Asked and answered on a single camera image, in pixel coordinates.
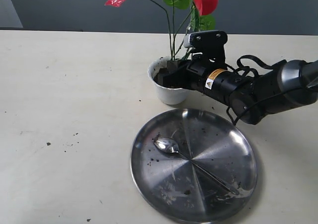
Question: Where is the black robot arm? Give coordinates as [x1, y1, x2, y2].
[156, 55, 318, 125]

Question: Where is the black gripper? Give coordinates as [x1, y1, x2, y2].
[162, 59, 251, 102]

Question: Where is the artificial anthurium plant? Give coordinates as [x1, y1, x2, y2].
[104, 0, 219, 61]

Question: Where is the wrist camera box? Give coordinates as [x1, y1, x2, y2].
[183, 30, 228, 63]

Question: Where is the white plastic flower pot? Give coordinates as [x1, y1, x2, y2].
[148, 56, 190, 106]

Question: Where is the metal spoon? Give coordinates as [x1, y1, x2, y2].
[153, 137, 239, 196]

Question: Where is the round steel plate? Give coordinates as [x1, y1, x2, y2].
[130, 109, 258, 224]

